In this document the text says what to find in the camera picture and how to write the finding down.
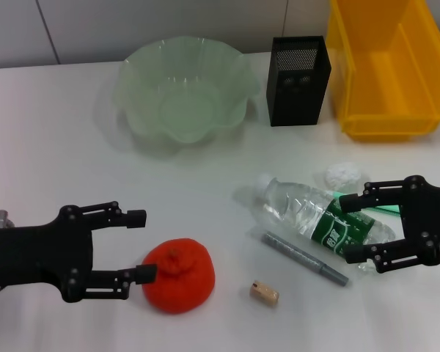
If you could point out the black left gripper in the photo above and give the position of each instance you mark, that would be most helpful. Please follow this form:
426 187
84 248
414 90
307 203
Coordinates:
40 253

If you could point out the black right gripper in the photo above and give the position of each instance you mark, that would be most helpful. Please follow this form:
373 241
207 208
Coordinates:
429 220

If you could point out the white paper ball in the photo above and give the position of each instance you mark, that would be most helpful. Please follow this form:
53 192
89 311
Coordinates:
342 174

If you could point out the clear green-label water bottle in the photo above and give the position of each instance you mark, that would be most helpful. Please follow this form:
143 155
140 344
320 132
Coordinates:
297 209

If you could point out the red-orange orange fruit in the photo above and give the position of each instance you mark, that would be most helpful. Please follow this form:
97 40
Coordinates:
183 289

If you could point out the green white pen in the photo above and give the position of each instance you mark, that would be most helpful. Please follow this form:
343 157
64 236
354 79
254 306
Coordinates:
385 209

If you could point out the grey marker pen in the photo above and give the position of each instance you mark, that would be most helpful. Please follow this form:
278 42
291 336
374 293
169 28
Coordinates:
297 254

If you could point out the black mesh pen holder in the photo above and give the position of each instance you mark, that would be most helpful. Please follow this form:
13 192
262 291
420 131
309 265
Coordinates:
297 102

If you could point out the pale green glass fruit bowl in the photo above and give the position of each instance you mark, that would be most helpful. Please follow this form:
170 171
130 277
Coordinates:
183 91

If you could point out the small beige cork piece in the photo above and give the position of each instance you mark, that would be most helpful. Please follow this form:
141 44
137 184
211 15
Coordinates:
264 292

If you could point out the yellow plastic bin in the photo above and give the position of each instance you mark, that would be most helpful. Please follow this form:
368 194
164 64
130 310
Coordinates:
388 80

